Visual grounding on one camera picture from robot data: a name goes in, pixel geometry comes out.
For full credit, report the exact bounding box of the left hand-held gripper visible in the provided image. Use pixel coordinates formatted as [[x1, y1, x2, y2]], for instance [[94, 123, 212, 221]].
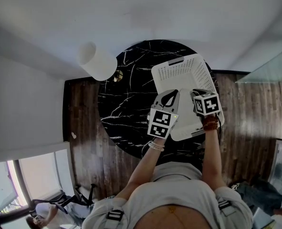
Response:
[[147, 89, 180, 140]]

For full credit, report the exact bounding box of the person's right forearm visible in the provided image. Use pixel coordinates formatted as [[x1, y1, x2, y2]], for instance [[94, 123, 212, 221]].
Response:
[[200, 122, 224, 191]]

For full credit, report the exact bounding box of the dark clothing pile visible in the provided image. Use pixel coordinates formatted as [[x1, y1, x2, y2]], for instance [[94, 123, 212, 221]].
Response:
[[231, 179, 282, 215]]

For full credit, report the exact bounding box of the brass round table base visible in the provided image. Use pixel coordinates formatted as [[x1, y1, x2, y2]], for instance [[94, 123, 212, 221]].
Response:
[[113, 70, 124, 83]]

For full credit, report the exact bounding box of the person's light grey shirt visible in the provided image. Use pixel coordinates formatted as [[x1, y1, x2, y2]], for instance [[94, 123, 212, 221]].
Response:
[[82, 162, 254, 229]]

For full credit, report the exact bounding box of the white pearl bracelet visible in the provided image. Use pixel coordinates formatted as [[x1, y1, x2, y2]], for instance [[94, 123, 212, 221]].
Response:
[[147, 140, 166, 153]]

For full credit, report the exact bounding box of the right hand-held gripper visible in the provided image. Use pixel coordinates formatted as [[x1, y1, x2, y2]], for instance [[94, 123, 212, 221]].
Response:
[[190, 88, 222, 117]]

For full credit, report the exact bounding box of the white perforated plastic basket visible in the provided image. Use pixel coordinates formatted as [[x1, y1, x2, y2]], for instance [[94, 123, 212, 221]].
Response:
[[151, 53, 225, 142]]

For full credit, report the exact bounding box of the person's left forearm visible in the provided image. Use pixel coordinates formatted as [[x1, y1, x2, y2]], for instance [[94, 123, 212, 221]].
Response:
[[114, 137, 167, 201]]

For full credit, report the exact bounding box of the grey harness strap buckle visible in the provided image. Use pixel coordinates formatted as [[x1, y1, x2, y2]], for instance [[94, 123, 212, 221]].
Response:
[[106, 208, 125, 223], [217, 198, 234, 216]]

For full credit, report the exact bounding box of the glass table top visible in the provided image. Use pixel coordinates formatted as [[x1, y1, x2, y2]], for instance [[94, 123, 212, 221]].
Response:
[[234, 48, 282, 84]]

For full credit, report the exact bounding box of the black marble round table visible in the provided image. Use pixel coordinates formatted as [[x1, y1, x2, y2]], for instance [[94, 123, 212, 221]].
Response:
[[97, 39, 224, 160]]

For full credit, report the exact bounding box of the white framed window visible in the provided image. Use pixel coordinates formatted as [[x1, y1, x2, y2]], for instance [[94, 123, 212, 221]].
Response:
[[0, 141, 75, 225]]

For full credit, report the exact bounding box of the red-brown bead bracelet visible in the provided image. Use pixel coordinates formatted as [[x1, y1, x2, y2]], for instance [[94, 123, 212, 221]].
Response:
[[202, 115, 220, 132]]

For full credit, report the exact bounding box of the white cylindrical lamp shade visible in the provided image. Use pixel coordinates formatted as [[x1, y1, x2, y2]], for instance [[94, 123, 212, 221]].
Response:
[[77, 41, 118, 82]]

